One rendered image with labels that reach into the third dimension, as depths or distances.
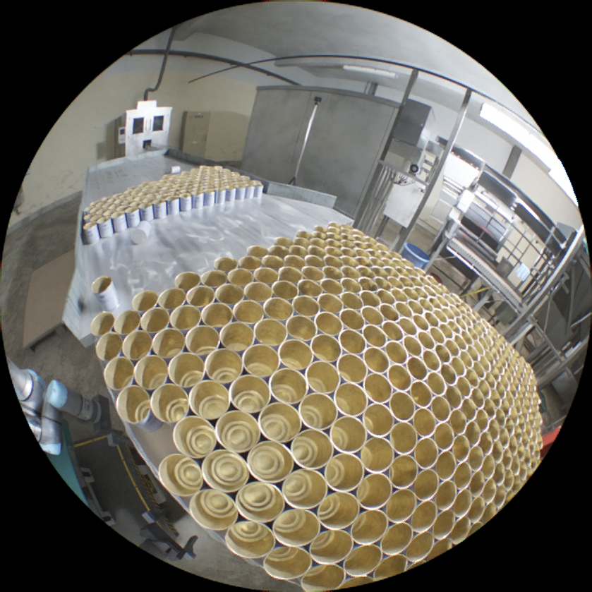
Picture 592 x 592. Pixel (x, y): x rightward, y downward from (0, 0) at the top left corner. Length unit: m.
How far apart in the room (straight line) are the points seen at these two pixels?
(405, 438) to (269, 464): 0.28
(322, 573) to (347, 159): 3.09
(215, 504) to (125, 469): 0.98
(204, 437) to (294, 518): 0.22
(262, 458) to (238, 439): 0.06
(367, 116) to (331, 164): 0.84
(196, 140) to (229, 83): 2.37
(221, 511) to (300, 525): 0.14
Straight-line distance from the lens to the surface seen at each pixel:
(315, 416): 0.45
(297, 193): 1.49
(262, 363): 0.47
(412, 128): 2.44
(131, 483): 1.36
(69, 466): 1.08
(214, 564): 1.75
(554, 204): 9.32
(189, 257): 0.77
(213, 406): 0.43
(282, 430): 0.43
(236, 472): 0.41
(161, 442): 0.45
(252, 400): 0.43
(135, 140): 5.54
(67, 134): 6.97
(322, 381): 0.47
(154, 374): 0.48
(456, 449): 0.62
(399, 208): 2.93
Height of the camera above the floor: 1.52
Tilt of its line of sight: 43 degrees down
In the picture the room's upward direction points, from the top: 19 degrees clockwise
